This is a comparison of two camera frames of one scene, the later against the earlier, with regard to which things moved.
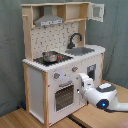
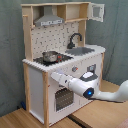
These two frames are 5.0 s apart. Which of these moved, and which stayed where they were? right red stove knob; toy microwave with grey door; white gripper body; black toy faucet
Moved: white gripper body
Stayed: black toy faucet; right red stove knob; toy microwave with grey door
